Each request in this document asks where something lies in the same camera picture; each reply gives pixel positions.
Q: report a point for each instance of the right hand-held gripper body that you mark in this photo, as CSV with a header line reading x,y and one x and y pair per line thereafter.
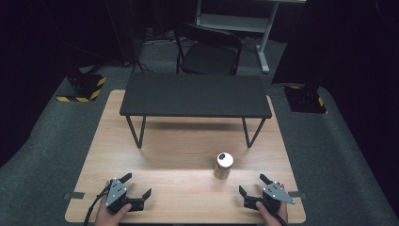
x,y
272,196

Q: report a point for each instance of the small black table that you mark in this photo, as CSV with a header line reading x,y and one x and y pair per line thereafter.
x,y
194,94

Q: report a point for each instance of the person's right hand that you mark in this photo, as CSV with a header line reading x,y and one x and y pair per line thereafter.
x,y
272,216

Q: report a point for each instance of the yellow-black striped stand base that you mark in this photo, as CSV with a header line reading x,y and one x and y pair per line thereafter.
x,y
84,89
306,100

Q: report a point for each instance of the silver drink can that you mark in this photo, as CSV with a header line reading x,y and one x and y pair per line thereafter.
x,y
223,166

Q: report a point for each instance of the black folding chair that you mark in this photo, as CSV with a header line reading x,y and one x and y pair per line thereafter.
x,y
207,56

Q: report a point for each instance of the person's left hand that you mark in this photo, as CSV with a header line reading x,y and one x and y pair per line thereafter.
x,y
106,216

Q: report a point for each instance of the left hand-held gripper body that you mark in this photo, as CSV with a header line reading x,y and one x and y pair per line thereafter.
x,y
116,194

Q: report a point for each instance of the white desk frame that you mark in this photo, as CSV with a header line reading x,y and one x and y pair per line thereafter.
x,y
241,23

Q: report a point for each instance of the grey tape strip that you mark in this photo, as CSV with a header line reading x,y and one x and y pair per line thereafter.
x,y
74,195
297,194

